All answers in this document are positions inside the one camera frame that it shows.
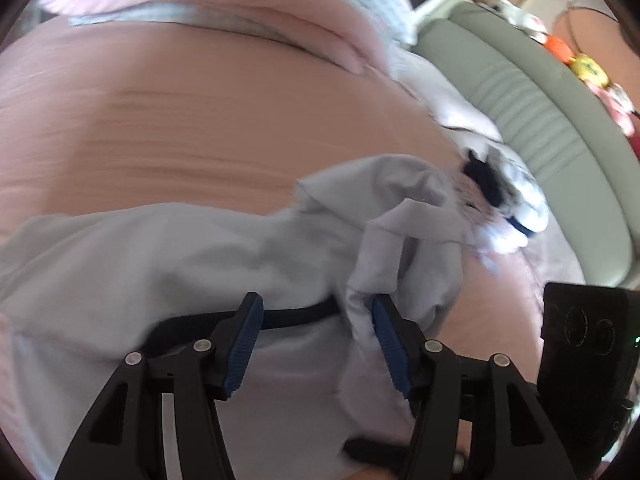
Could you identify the yellow plush toy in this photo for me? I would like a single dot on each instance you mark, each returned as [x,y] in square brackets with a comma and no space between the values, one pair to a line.
[590,70]

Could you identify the greyish white pillow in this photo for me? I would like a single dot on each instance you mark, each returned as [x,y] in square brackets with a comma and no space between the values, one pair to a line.
[555,255]

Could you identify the bed with pink sheet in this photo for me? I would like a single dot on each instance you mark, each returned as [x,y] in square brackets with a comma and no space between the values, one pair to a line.
[200,110]

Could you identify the stack of folded pale clothes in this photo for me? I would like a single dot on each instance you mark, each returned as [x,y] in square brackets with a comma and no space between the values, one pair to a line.
[525,205]

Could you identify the light blue t-shirt navy trim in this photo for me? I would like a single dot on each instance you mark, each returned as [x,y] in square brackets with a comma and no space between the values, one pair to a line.
[175,260]

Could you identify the grey-green padded headboard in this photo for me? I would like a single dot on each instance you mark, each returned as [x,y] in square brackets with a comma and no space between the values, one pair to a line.
[550,135]

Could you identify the white cat plush toy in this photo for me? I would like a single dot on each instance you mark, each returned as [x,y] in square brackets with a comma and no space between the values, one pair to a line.
[525,22]

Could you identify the pale pink pillow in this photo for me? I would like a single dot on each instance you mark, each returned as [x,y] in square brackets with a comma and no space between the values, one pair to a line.
[440,95]

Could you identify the pink and white plush toy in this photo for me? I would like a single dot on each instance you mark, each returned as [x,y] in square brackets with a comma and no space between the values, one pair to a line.
[615,107]

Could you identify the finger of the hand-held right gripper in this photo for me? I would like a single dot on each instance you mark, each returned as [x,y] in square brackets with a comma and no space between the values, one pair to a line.
[375,452]

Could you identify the orange plush toy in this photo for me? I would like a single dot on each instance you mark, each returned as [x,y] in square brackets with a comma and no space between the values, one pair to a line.
[557,49]

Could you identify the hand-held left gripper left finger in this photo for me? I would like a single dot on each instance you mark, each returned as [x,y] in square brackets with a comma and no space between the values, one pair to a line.
[245,340]

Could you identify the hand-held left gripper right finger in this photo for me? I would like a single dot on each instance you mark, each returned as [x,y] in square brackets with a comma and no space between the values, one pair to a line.
[392,345]

